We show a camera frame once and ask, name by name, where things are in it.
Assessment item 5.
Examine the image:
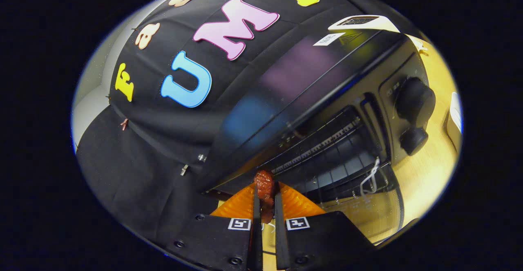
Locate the black toaster oven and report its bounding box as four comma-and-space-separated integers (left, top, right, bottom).
200, 28, 437, 243

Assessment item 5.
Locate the white rectangular dish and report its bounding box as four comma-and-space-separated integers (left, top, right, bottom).
445, 92, 463, 143

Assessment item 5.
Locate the brown meat slice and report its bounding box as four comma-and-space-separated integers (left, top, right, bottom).
253, 170, 275, 224

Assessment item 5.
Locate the white slot toaster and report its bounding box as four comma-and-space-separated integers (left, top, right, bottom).
328, 15, 401, 34

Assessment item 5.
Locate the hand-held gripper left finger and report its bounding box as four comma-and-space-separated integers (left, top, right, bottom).
165, 183, 263, 271

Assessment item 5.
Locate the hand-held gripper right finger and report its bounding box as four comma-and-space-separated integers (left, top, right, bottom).
275, 181, 376, 271

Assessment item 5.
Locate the black backdrop cloth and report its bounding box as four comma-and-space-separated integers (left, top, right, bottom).
76, 0, 368, 243

